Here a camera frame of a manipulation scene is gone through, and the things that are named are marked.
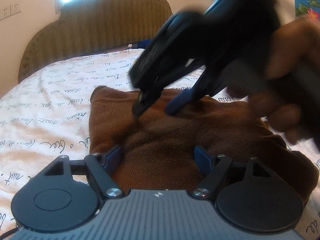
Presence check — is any olive green padded headboard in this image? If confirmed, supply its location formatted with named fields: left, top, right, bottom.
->
left=18, top=0, right=172, bottom=82

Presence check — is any white wall socket pair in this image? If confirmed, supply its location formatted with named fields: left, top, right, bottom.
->
left=0, top=2, right=21, bottom=20

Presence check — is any brown knit sweater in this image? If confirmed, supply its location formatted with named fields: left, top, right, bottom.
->
left=89, top=86, right=319, bottom=202

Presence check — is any blue garment by headboard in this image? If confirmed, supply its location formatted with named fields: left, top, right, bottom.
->
left=127, top=40, right=151, bottom=49

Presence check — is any white script-print bedspread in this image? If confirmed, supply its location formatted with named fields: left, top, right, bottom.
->
left=0, top=48, right=320, bottom=240

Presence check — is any right hand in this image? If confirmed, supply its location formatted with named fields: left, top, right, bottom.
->
left=227, top=16, right=319, bottom=145

